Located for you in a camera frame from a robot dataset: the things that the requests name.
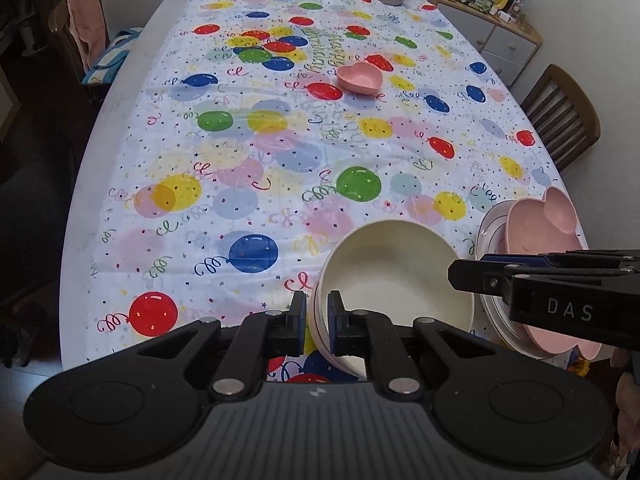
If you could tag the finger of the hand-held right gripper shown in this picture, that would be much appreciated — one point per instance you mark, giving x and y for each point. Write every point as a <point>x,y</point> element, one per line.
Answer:
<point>480,277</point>
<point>575,259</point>

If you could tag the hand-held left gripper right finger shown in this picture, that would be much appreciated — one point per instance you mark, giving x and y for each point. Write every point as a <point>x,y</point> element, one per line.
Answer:
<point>333,325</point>

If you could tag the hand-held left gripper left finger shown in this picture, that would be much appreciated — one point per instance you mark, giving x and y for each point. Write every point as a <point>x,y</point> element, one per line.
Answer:
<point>298,322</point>

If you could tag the white plate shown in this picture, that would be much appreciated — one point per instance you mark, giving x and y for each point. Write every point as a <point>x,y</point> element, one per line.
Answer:
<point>487,230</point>

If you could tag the pink eared plate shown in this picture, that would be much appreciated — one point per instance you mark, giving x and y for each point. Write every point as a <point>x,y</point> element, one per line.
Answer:
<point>535,220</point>

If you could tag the cream bowl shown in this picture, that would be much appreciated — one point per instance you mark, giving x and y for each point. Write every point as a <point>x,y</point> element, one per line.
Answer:
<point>400,270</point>

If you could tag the person's right hand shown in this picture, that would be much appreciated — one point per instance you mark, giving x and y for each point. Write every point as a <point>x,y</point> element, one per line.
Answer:
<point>627,400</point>

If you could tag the wooden slatted chair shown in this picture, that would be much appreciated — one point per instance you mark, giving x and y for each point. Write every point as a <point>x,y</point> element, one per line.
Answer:
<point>560,115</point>

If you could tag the balloon print tablecloth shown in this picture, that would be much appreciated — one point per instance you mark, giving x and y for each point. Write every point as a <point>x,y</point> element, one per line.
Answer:
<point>225,160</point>

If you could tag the white drawer cabinet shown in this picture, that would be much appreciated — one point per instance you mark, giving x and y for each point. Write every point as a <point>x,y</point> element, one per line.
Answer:
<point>505,45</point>

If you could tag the pink heart bowl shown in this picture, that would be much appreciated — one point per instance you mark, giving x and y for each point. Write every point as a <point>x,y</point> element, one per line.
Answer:
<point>357,77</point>

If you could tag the blue striped cushion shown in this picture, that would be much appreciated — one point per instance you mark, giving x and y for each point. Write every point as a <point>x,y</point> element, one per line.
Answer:
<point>112,55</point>

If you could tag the dark wooden chair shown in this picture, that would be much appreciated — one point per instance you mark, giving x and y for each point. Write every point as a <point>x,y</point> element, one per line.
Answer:
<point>65,50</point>

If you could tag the pink towel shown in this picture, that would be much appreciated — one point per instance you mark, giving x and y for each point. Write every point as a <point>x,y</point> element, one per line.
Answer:
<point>87,20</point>

